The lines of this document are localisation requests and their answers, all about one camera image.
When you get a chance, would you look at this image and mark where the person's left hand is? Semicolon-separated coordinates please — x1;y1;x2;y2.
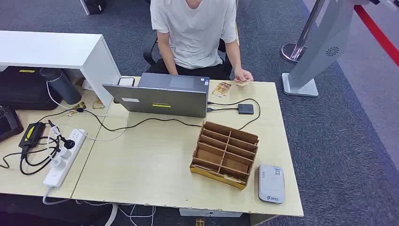
233;68;254;83

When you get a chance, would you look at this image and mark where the wooden card organizer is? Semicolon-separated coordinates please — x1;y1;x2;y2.
189;121;260;190

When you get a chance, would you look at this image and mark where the small black card reader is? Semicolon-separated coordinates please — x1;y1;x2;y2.
238;104;255;115

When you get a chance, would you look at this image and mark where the person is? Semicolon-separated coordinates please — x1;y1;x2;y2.
150;0;254;82

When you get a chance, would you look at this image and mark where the grey white card reader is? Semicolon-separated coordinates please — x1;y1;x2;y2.
257;165;285;204

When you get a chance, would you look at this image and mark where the grey laptop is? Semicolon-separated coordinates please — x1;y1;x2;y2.
103;73;210;118

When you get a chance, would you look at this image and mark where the grey kiosk stand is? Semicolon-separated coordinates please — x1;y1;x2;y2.
281;0;372;97

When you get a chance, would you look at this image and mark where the black office chair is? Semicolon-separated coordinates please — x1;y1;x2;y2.
143;31;233;79

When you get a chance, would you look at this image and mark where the small yellow packet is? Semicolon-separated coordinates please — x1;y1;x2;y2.
92;97;106;110
67;101;87;117

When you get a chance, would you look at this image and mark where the black box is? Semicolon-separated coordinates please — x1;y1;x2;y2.
80;0;107;15

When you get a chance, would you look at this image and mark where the dark grey water bottle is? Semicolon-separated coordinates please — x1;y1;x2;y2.
40;68;82;105

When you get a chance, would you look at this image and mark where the black plug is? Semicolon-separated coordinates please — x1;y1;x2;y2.
61;137;76;150

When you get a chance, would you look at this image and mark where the white desk shelf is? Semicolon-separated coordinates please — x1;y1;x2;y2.
0;30;121;107

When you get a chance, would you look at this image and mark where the white power strip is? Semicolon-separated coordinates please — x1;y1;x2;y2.
43;129;87;189

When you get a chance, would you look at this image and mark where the black power adapter yellow label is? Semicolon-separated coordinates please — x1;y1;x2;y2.
18;122;47;149

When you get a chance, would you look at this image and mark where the black bag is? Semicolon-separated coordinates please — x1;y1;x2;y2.
0;66;61;111

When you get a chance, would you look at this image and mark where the black tablet device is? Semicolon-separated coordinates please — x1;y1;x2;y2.
0;105;24;143

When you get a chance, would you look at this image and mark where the silver stanchion post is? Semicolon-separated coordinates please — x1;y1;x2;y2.
280;0;327;64

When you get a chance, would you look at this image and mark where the black laptop power cable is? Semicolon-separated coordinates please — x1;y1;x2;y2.
37;98;261;132

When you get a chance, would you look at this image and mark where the thin white cable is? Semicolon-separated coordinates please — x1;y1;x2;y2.
45;81;129;143

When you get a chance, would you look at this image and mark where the white power strip cord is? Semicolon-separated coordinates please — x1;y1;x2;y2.
42;186;119;226

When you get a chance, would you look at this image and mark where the black adapter mains cord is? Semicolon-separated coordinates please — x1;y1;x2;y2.
0;137;63;176

